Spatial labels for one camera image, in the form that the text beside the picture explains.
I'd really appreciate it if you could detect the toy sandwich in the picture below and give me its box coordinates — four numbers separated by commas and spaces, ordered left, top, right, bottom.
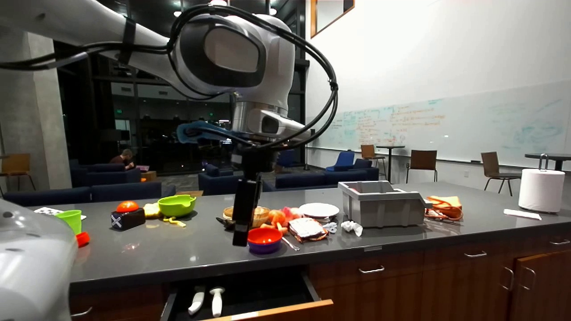
287, 215, 328, 243

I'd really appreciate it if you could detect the wooden drawer with silver handle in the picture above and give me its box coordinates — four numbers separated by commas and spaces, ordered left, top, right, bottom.
158, 268, 335, 321

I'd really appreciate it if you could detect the black spatula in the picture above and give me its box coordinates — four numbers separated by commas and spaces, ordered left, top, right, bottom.
214, 215, 237, 231

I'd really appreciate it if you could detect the wicker basket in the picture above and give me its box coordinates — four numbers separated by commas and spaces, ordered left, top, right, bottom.
221, 202, 273, 227

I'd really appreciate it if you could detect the orange ball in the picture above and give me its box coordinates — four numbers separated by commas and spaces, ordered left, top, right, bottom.
114, 199, 142, 215

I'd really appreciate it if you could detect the wall whiteboard with writing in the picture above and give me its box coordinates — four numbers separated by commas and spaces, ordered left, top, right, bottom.
314, 78, 571, 167

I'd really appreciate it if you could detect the brown wooden chair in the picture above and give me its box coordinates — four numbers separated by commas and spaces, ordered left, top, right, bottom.
0, 151, 34, 194
407, 147, 440, 183
357, 142, 383, 165
478, 149, 523, 197

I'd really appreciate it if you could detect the black box with white cross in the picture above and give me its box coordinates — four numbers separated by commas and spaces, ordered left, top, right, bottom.
109, 206, 146, 231

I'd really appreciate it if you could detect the dark blue sofa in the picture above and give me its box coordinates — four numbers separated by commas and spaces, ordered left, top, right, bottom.
0, 179, 164, 208
273, 163, 382, 190
198, 170, 241, 195
69, 161, 151, 188

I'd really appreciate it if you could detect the blue chair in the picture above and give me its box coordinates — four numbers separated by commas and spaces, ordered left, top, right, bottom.
332, 147, 357, 172

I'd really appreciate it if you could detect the white flat object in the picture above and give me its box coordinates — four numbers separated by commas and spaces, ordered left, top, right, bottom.
501, 206, 544, 222

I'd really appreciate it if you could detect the green plastic bowl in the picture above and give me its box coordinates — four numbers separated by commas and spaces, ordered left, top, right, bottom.
157, 192, 198, 219

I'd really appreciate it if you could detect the small white object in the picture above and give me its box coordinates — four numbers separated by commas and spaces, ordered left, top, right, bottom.
339, 219, 365, 238

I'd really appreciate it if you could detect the orange and yellow toy food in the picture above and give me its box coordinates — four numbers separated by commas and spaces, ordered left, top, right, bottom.
141, 201, 164, 219

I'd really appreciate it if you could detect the orange bread packet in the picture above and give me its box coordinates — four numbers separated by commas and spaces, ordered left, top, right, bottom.
423, 192, 465, 222

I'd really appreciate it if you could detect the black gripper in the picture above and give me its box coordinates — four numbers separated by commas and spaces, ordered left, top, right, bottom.
232, 144, 276, 247

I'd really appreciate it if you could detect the red bowl with purple base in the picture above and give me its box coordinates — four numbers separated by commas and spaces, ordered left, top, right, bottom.
244, 224, 285, 256

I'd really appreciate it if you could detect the white plate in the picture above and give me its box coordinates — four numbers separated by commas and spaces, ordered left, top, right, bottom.
296, 201, 341, 220

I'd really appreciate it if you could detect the small black table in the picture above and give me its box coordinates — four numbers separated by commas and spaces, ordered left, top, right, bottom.
523, 151, 571, 172
374, 142, 407, 183

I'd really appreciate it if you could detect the white paper towel roll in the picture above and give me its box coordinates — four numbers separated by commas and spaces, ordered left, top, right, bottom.
517, 167, 567, 215

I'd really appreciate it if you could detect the silver metal toaster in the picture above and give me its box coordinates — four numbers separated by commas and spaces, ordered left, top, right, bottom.
337, 178, 428, 229

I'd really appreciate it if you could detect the white-handled utensil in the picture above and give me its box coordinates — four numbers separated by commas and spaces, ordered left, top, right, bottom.
187, 285, 207, 317
207, 286, 226, 318

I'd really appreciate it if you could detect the small green cup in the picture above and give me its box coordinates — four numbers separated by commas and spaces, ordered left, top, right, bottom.
55, 206, 85, 235

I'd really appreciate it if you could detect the seated person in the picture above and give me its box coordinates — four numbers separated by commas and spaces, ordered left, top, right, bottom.
109, 145, 137, 172

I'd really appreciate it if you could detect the orange toy carrot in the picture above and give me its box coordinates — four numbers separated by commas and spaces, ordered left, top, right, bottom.
266, 206, 292, 233

